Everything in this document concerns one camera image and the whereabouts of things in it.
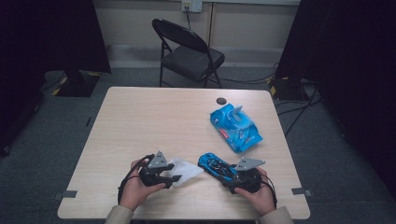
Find black floor cable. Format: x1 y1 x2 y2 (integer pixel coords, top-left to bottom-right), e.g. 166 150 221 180
217 63 280 86
275 87 323 138

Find left hand-held gripper cable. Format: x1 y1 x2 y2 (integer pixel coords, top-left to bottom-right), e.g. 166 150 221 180
117 154 156 205

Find right hand-held gripper cable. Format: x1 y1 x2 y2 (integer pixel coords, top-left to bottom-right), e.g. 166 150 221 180
261 173 278 209

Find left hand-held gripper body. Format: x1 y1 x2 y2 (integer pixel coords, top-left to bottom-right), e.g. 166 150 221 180
138 150 169 188

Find person's left hand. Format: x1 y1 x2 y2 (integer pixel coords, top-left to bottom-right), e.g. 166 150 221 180
119 159 167 213

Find black curtain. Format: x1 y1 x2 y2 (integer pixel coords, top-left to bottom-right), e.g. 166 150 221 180
0 0 112 157
275 0 396 200

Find white wet wipe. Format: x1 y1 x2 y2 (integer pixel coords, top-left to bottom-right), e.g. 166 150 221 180
167 157 205 188

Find black stand base yellow stripes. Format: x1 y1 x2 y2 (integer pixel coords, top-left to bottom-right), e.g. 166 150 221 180
267 76 313 102
50 69 103 98

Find blue wet wipes pack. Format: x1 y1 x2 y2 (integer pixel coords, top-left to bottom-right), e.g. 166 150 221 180
209 103 263 154

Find thin vertical wall conduit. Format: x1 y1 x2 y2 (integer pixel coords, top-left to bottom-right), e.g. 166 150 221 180
206 2 216 49

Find person's right hand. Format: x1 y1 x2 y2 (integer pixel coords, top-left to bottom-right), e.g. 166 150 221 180
233 166 277 217

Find white wall socket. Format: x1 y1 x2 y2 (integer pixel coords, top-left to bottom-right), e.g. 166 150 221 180
181 0 204 14

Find blue toy car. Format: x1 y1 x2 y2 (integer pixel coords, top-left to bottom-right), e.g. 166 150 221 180
197 152 239 185

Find hand-held gripper cable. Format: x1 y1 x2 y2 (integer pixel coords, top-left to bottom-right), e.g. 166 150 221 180
261 173 278 209
117 154 156 205

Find black folding chair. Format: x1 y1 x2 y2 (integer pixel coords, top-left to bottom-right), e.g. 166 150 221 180
151 18 226 90

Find grey tape strip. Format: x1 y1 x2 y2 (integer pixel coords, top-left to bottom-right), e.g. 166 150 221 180
52 189 78 201
290 187 313 197

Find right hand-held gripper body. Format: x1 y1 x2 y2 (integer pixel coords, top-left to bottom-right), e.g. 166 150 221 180
228 157 266 195

